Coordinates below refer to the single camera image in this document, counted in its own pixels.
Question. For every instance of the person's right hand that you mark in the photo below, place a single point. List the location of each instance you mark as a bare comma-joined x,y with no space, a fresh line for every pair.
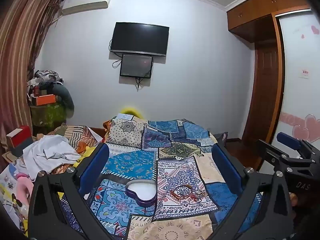
294,200

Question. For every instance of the blue patchwork blanket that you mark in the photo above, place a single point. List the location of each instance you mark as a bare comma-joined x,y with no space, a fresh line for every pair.
175,155

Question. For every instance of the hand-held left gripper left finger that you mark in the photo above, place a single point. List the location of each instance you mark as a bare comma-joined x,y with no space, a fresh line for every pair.
96,166

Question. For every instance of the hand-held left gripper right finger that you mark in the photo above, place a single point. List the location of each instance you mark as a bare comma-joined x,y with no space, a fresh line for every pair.
226,166

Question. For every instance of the orange satin pillow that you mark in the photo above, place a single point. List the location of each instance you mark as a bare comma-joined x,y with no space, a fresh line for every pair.
107,126

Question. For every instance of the purple heart-shaped tin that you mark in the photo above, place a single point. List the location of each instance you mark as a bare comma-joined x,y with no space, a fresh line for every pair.
141,201

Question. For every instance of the brown striped curtain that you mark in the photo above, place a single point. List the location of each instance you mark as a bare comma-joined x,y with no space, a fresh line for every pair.
15,55

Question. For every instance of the white sliding door pink hearts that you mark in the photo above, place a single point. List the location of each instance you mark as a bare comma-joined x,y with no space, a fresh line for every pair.
297,55

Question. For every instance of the brown wooden door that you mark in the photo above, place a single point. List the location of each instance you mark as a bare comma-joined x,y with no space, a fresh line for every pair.
262,92

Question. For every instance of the small black monitor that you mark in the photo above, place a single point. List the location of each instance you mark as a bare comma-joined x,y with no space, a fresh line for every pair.
136,65

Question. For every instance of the yellow plush toy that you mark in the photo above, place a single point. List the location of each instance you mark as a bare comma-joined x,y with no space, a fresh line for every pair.
130,112

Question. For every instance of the white air conditioner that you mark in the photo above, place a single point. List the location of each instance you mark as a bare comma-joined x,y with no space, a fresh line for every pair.
85,5

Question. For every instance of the wooden wardrobe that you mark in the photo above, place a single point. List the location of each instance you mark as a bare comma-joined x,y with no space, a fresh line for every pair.
262,7

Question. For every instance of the white door sticker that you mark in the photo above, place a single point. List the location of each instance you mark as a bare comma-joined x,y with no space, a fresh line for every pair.
305,73

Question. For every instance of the black wall television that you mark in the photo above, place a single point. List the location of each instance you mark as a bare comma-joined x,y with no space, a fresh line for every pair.
138,38

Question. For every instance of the red box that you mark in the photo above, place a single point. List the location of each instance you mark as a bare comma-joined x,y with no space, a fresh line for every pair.
23,135

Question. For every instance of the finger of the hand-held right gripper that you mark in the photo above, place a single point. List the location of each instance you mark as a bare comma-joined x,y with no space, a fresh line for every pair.
287,138
270,151

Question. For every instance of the pink plush toy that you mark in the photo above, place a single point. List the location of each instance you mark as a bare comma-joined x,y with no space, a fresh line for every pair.
25,187

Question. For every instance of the white crumpled cloth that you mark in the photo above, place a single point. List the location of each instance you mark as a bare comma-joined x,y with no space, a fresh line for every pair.
50,152

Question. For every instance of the orange box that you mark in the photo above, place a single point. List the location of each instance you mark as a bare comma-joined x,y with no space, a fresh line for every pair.
45,100

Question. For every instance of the pile of clothes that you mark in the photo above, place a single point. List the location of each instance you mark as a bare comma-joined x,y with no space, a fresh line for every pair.
47,76

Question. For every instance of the orange striped quilt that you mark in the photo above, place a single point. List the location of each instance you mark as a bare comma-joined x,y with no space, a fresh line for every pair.
80,135

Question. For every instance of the dark grey box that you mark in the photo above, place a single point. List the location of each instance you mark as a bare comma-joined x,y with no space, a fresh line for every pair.
21,152

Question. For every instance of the cartoon print sheet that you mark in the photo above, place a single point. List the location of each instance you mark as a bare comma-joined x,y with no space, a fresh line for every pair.
10,180

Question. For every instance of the dark grey cloth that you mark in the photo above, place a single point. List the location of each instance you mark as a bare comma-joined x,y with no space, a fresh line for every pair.
65,97

